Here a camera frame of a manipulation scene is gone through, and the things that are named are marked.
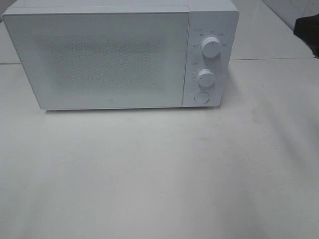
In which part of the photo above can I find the round white door button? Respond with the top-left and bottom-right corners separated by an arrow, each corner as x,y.
194,92 -> 210,104

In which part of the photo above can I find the white timer knob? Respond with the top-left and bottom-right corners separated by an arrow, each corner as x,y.
197,69 -> 216,87

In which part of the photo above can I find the white microwave door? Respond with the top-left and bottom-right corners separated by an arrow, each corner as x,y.
3,13 -> 189,110

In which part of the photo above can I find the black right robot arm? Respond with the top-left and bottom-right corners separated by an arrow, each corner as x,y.
294,14 -> 319,58

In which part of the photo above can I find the upper white power knob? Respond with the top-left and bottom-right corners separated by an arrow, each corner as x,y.
201,36 -> 221,58

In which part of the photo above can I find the white microwave oven body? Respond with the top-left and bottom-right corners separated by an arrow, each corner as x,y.
2,0 -> 239,109

